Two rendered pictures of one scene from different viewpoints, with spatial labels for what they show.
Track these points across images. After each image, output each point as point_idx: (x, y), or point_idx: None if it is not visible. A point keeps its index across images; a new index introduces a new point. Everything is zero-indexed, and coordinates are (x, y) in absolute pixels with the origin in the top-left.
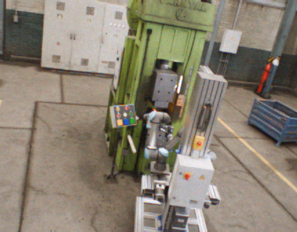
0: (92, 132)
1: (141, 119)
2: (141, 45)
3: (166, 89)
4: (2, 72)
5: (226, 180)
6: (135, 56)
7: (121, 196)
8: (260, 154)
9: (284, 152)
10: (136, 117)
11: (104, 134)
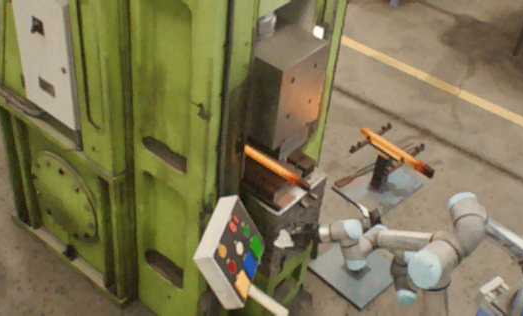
0: None
1: (309, 244)
2: (216, 7)
3: (303, 97)
4: None
5: None
6: (144, 21)
7: None
8: (390, 56)
9: (421, 17)
10: (280, 239)
11: (37, 237)
